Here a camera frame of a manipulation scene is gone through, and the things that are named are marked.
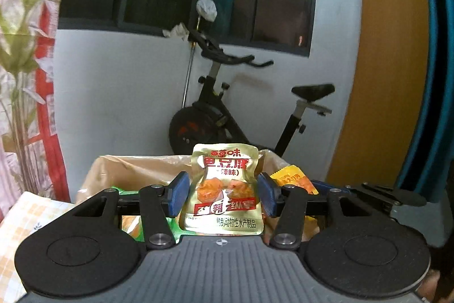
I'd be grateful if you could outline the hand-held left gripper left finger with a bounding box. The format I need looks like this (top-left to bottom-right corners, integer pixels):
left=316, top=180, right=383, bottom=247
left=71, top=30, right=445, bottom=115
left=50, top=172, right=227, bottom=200
left=73, top=171, right=191, bottom=250

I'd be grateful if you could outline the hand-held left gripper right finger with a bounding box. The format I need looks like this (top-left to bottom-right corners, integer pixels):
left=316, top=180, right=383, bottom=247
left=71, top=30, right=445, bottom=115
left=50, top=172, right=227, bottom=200
left=257, top=172, right=375, bottom=250

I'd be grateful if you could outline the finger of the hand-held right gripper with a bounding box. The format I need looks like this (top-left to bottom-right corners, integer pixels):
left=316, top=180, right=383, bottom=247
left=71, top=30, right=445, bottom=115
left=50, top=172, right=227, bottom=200
left=314, top=181, right=428, bottom=218

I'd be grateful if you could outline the yellow orange snack packet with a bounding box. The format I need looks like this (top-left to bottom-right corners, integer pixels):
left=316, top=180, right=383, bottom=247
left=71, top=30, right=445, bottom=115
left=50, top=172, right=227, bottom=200
left=270, top=164, right=319, bottom=196

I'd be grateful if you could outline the gold snack packet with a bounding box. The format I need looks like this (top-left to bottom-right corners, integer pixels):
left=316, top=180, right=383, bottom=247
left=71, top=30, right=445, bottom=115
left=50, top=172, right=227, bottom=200
left=178, top=143, right=266, bottom=236

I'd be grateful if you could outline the green snack packet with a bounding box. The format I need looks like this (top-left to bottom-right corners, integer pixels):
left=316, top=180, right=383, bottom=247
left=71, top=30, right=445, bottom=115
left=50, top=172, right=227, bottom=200
left=119, top=187, right=185, bottom=244

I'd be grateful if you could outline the cardboard box with snacks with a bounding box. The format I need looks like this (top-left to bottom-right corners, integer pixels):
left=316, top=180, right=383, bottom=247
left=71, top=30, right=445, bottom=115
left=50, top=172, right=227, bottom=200
left=75, top=149, right=320, bottom=244

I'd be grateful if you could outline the large orange snack packet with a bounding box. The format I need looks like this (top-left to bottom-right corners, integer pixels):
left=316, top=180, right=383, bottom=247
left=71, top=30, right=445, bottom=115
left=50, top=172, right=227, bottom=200
left=303, top=216, right=321, bottom=242

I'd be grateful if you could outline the black exercise bike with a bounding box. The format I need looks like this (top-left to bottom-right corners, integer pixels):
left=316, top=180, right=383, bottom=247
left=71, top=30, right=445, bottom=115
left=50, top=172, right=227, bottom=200
left=168, top=21, right=336, bottom=162

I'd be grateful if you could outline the thin metal pole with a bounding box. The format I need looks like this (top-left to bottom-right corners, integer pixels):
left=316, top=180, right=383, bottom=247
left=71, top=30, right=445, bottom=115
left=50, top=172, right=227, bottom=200
left=182, top=17, right=203, bottom=108

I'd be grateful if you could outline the wooden door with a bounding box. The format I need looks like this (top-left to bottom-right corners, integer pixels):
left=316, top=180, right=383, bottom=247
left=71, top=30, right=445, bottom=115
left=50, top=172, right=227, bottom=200
left=328, top=0, right=432, bottom=183

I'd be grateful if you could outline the teal curtain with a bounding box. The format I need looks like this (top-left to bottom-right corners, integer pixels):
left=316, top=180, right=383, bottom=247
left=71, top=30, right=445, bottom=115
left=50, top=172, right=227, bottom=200
left=395, top=0, right=454, bottom=203

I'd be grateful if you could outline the checked floral tablecloth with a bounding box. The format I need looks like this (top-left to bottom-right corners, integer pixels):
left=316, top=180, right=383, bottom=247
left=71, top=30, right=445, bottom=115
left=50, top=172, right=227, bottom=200
left=0, top=191, right=77, bottom=294

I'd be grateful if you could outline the crumpled white plastic bag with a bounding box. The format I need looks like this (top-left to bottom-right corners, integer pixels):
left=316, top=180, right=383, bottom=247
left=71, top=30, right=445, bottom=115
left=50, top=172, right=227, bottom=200
left=163, top=22, right=191, bottom=41

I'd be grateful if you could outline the floral curtain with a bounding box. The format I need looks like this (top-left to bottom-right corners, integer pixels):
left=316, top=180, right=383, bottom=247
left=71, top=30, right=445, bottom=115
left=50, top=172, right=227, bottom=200
left=0, top=0, right=81, bottom=218

